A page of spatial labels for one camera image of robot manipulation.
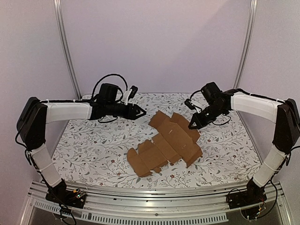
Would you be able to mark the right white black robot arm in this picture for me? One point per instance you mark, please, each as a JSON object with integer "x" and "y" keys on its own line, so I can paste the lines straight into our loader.
{"x": 283, "y": 114}

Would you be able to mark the aluminium front rail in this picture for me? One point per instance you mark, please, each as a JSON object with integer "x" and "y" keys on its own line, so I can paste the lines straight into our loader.
{"x": 179, "y": 206}

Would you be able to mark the right aluminium frame post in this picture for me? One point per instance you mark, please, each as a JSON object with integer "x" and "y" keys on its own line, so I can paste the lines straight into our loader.
{"x": 247, "y": 42}

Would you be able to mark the left aluminium frame post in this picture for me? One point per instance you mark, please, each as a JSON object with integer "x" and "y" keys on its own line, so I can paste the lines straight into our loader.
{"x": 65, "y": 47}

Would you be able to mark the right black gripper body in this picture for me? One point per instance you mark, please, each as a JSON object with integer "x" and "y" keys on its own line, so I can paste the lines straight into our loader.
{"x": 203, "y": 116}

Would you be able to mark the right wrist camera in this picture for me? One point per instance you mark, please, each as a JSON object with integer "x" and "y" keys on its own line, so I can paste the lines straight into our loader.
{"x": 192, "y": 105}

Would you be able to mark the brown cardboard box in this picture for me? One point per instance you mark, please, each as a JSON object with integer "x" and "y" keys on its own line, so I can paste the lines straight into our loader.
{"x": 173, "y": 142}

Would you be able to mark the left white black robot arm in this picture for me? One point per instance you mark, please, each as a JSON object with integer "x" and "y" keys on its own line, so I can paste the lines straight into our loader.
{"x": 37, "y": 114}

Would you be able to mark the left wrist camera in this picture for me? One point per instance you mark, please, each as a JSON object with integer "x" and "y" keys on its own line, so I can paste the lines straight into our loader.
{"x": 129, "y": 94}

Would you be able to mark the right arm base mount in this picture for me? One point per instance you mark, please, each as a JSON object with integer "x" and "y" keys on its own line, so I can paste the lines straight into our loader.
{"x": 246, "y": 201}

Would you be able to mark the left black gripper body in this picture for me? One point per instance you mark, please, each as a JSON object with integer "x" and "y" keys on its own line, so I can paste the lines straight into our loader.
{"x": 123, "y": 114}

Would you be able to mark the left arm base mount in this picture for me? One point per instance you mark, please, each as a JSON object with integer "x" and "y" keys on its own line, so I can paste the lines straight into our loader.
{"x": 73, "y": 198}

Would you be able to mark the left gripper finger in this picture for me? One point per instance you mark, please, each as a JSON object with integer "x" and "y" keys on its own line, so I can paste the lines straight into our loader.
{"x": 137, "y": 109}
{"x": 137, "y": 115}

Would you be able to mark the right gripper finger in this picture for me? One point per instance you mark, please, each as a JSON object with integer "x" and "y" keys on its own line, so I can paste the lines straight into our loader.
{"x": 195, "y": 125}
{"x": 195, "y": 117}

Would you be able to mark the aluminium frame post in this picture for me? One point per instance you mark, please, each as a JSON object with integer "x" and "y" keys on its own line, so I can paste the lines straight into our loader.
{"x": 247, "y": 42}
{"x": 65, "y": 47}

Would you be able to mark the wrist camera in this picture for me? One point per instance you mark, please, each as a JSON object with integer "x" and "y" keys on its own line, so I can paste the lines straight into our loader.
{"x": 129, "y": 94}
{"x": 192, "y": 105}

